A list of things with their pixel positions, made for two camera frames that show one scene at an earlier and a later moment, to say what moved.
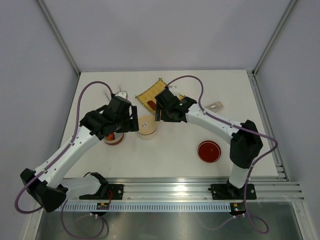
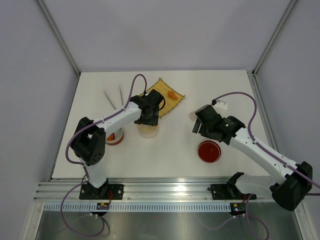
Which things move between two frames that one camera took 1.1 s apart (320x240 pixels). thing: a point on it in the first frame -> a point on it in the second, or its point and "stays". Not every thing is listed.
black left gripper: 132,124 -> 152,121
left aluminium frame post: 56,31 stays
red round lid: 209,151 stays
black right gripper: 164,117 -> 203,132
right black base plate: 228,192 stays
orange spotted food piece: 111,137 stays
